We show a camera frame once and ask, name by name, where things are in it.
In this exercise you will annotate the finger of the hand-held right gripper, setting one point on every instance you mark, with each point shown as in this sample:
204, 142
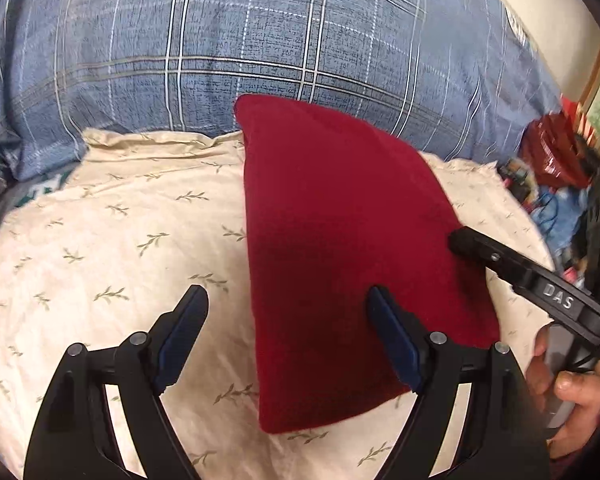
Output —
525, 277

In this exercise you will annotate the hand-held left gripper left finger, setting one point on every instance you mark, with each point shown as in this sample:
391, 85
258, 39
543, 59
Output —
180, 340

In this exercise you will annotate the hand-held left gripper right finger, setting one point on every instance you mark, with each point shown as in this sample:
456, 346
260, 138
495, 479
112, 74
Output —
395, 335

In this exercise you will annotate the red sweater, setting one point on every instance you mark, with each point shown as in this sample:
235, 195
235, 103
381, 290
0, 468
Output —
330, 235

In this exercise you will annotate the person's right hand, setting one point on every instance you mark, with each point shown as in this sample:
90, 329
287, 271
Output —
580, 390

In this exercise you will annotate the red plastic bag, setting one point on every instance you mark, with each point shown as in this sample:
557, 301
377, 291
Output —
555, 150

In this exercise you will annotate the cream floral blanket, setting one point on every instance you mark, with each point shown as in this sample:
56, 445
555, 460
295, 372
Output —
105, 240

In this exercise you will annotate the blue plaid pillow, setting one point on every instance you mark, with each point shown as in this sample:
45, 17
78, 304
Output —
230, 35

